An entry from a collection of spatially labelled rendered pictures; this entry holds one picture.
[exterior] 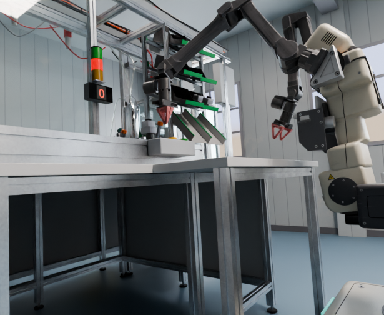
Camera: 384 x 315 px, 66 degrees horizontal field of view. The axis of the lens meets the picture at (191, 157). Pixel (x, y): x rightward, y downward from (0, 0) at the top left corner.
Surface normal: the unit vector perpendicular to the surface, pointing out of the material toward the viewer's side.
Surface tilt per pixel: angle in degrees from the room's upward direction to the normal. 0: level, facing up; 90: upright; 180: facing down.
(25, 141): 90
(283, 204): 90
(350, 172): 90
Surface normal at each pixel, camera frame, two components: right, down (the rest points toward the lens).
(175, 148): 0.79, -0.09
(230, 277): -0.62, -0.03
